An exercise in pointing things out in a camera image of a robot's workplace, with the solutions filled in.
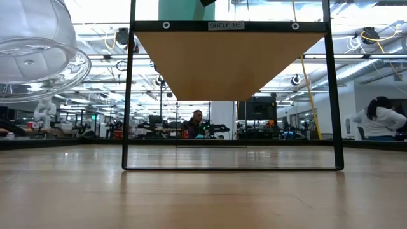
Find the white shelf label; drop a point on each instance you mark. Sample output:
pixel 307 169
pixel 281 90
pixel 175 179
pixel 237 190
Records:
pixel 226 25

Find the black monitor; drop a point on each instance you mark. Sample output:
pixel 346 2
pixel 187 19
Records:
pixel 257 109

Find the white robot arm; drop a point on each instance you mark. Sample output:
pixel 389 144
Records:
pixel 44 111

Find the person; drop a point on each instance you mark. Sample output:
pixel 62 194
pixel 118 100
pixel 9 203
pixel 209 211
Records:
pixel 381 122
pixel 194 125

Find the red bin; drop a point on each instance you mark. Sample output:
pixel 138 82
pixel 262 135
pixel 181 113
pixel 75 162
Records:
pixel 118 135

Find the clear glass cup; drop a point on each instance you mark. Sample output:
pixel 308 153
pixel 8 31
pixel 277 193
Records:
pixel 38 57

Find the wooden shelf with black frame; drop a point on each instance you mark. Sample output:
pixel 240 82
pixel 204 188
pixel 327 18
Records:
pixel 222 63

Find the cyan mug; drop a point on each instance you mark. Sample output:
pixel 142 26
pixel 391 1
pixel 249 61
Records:
pixel 181 11

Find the black table frame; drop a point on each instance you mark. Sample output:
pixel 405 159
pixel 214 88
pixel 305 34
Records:
pixel 79 142

